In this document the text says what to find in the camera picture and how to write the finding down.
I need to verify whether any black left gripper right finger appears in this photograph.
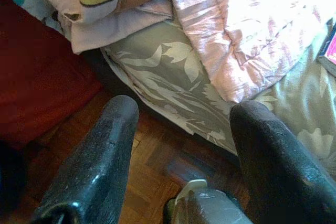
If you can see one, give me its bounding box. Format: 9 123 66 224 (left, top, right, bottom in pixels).
229 100 336 224

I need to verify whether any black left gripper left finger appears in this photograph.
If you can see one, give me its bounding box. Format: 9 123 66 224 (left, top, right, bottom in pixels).
33 94 140 224

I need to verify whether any colourful manga comic book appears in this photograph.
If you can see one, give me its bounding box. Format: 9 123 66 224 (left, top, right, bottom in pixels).
317 18 336 78

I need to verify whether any red sofa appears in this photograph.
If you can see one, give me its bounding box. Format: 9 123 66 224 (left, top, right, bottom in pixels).
0 0 103 151

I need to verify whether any bed with beige floral sheet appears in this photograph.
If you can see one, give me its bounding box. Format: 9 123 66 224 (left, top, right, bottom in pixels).
101 20 336 182

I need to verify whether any pink cartoon print blanket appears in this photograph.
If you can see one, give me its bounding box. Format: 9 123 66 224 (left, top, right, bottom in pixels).
0 0 336 104

